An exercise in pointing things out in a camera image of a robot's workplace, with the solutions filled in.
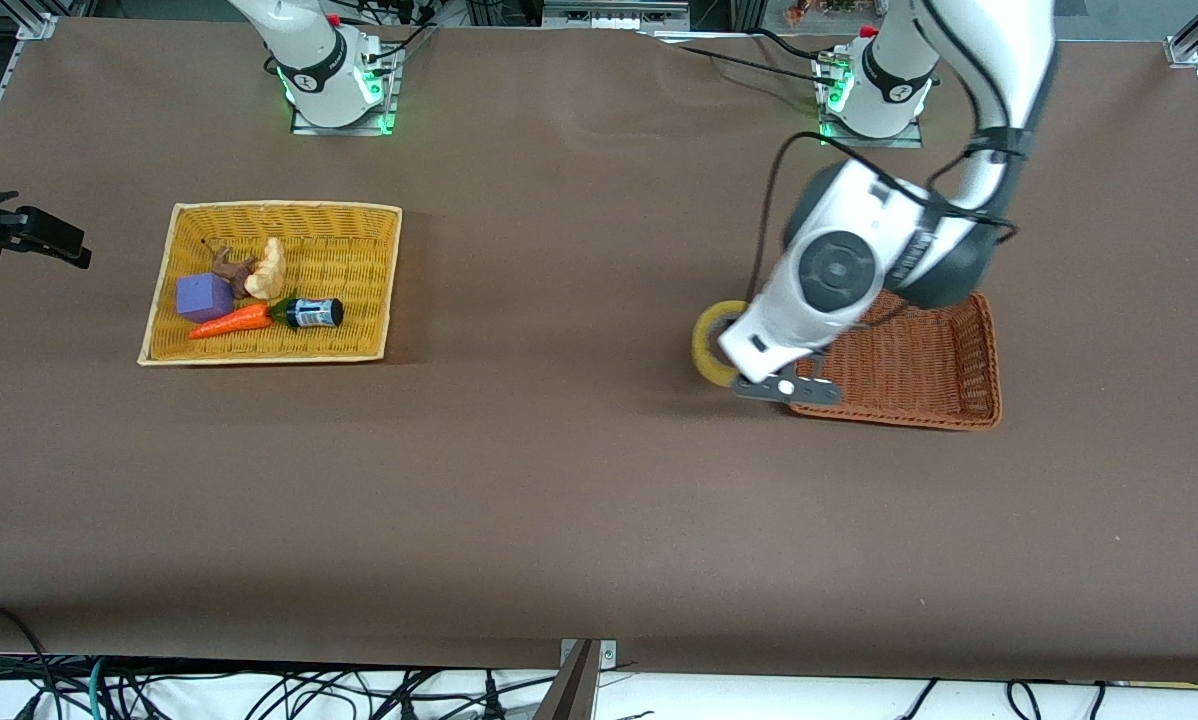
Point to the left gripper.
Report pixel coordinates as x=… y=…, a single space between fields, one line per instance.
x=723 y=325

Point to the clear packing tape roll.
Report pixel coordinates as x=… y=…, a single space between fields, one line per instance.
x=704 y=350

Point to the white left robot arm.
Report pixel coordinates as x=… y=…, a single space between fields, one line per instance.
x=999 y=60

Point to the brown wicker basket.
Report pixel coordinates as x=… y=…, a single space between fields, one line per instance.
x=919 y=370

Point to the purple foam cube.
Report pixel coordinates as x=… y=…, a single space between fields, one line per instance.
x=202 y=298

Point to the brown toy lion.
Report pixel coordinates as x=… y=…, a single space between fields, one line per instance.
x=227 y=268

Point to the orange toy carrot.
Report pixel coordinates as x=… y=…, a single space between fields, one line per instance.
x=234 y=320

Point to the toy bread croissant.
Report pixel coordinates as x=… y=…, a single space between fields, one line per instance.
x=267 y=270

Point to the small bottle blue label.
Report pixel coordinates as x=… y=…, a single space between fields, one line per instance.
x=317 y=313

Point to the yellow wicker basket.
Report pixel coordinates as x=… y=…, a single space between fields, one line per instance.
x=349 y=260

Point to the gray background equipment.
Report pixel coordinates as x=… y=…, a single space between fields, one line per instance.
x=614 y=12

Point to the aluminium corner bracket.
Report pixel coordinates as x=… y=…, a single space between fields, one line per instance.
x=37 y=27
x=1184 y=50

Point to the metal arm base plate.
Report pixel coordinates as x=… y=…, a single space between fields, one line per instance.
x=909 y=141
x=387 y=112

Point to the metal table edge bracket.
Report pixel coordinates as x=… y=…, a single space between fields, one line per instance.
x=584 y=665

